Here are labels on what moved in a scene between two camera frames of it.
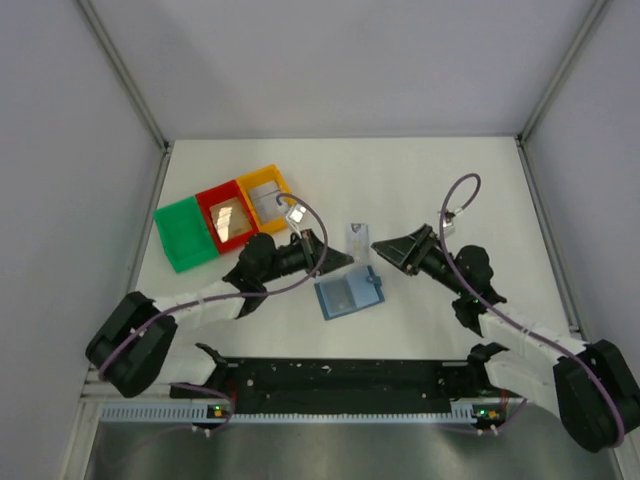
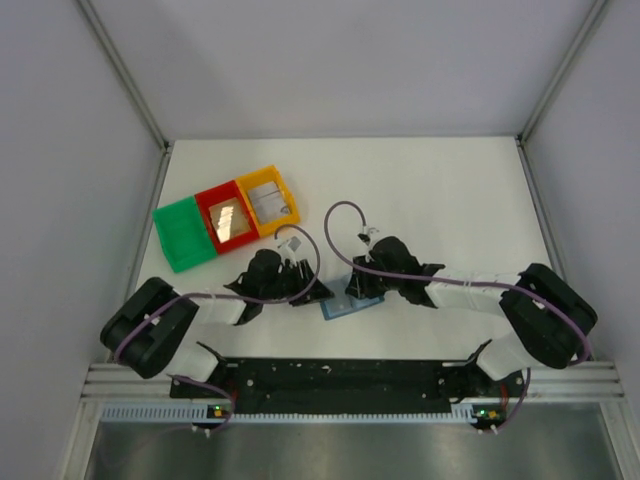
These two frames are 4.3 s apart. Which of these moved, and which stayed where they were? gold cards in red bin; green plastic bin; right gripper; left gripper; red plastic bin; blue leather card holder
Moved: right gripper; left gripper
Stayed: green plastic bin; red plastic bin; gold cards in red bin; blue leather card holder
